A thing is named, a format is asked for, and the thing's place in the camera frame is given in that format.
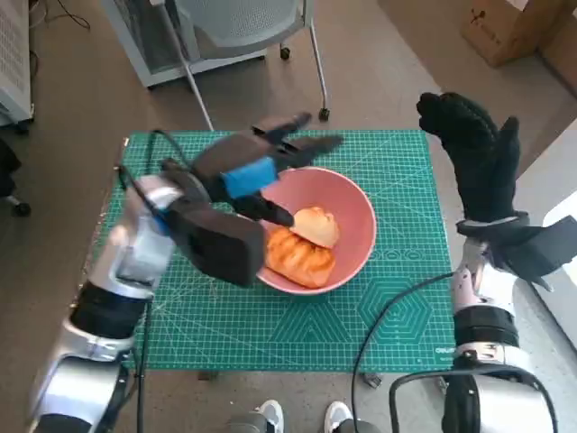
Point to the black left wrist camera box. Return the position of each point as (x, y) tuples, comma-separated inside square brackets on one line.
[(225, 248)]

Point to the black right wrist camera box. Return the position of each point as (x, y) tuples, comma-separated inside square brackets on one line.
[(541, 252)]

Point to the black chair base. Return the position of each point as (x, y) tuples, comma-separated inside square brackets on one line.
[(9, 162)]

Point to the white table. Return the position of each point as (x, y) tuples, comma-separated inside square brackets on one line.
[(559, 306)]

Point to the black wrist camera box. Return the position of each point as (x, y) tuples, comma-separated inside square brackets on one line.
[(225, 248), (541, 252)]

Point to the white perforated cabinet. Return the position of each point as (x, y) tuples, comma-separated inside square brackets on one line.
[(13, 49)]

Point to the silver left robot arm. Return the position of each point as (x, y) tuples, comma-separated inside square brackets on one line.
[(135, 252)]

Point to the green cutting mat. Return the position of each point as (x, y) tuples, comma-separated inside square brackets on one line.
[(252, 334)]

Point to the white shoe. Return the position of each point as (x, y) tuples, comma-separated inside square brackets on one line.
[(270, 412), (337, 412)]

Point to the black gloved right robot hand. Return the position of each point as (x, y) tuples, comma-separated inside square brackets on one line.
[(482, 167)]

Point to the pink bowl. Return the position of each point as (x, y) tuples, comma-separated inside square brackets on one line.
[(351, 212)]

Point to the grey mesh chair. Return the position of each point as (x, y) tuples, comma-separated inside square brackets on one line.
[(243, 22)]

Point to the printed cardboard box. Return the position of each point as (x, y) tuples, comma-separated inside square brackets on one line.
[(500, 31)]

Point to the metal table bracket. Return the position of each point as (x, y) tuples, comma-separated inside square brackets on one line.
[(373, 381)]

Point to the plain cardboard box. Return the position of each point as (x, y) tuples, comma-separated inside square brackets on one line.
[(563, 63)]

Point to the white glass-sided cabinet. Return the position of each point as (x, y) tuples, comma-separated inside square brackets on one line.
[(135, 40)]

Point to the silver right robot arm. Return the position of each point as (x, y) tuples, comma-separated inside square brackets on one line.
[(482, 325)]

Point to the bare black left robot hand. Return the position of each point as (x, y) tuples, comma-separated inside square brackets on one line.
[(239, 158)]

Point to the round toy bread bun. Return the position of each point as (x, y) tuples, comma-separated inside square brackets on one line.
[(317, 227)]

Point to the rectangular toy bread loaf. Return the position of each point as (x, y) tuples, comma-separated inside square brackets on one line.
[(297, 264)]

